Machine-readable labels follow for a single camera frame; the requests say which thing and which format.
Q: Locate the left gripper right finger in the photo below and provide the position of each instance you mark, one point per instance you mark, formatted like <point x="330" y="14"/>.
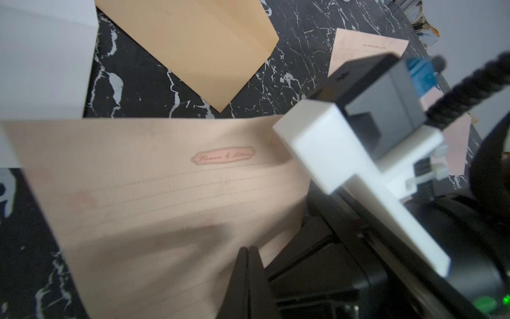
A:
<point x="260" y="298"/>

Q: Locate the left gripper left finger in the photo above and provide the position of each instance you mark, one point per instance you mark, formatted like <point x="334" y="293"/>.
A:
<point x="235" y="304"/>

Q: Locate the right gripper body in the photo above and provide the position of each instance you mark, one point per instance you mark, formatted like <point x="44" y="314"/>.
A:
<point x="343" y="263"/>

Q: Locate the brown kraft envelope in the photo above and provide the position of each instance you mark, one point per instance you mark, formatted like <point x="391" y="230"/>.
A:
<point x="214" y="47"/>

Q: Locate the white envelope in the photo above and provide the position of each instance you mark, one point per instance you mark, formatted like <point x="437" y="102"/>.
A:
<point x="47" y="48"/>

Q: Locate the pink envelope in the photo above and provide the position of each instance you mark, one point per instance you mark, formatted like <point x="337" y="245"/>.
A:
<point x="456" y="137"/>

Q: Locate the cream letter paper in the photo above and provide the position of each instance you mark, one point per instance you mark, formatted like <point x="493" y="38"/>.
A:
<point x="351" y="45"/>

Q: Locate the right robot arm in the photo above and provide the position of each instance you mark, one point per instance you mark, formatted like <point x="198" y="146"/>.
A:
<point x="488" y="176"/>

